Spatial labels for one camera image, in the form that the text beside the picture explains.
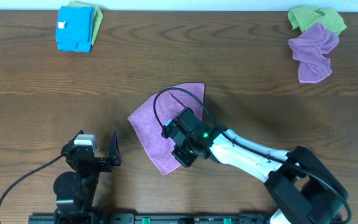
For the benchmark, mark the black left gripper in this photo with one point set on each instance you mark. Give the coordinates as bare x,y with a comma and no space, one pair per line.
98,161

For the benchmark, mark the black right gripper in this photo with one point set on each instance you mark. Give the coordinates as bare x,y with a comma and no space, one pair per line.
183,154

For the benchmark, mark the purple cloth with label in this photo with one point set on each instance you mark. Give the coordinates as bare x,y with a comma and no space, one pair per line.
148,117

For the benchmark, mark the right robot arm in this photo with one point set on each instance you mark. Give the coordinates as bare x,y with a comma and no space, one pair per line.
304,190

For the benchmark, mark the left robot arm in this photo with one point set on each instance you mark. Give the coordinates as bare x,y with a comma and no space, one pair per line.
75,189

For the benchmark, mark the folded green cloth under blue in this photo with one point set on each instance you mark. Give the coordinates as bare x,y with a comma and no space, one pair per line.
97,18

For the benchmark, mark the crumpled purple cloth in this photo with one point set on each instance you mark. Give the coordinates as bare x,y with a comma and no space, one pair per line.
310,49

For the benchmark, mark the crumpled green cloth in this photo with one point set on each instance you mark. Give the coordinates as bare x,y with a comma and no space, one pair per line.
305,17

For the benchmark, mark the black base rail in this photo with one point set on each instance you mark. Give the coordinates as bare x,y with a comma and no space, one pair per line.
129,218

